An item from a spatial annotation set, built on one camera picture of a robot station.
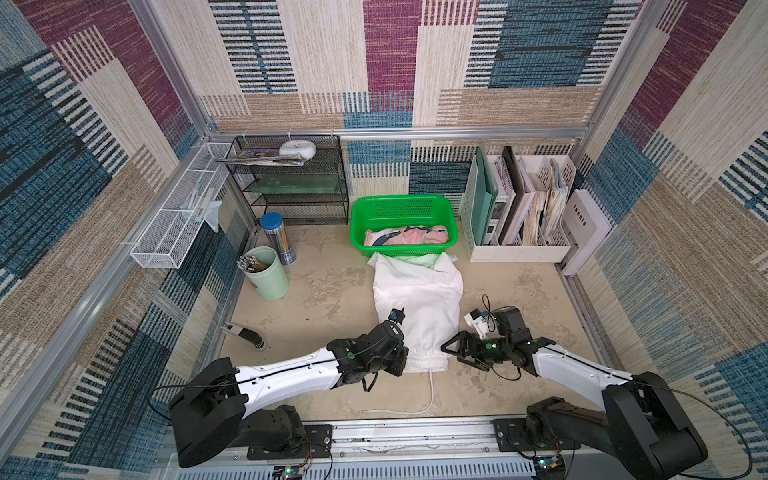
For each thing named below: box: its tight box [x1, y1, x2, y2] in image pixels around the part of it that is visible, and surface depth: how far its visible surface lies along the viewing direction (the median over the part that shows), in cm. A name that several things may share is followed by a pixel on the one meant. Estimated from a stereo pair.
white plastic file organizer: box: [460, 154, 577, 263], surface depth 103 cm
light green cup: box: [244, 246, 290, 301], surface depth 96 cm
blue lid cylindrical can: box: [260, 212, 297, 266], surface depth 98 cm
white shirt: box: [367, 252, 463, 373], surface depth 99 cm
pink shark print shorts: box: [364, 225, 449, 247], surface depth 107 cm
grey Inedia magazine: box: [562, 189, 613, 276], surface depth 98 cm
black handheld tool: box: [220, 321, 268, 351], surface depth 89 cm
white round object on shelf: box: [279, 139, 317, 161], surface depth 91 cm
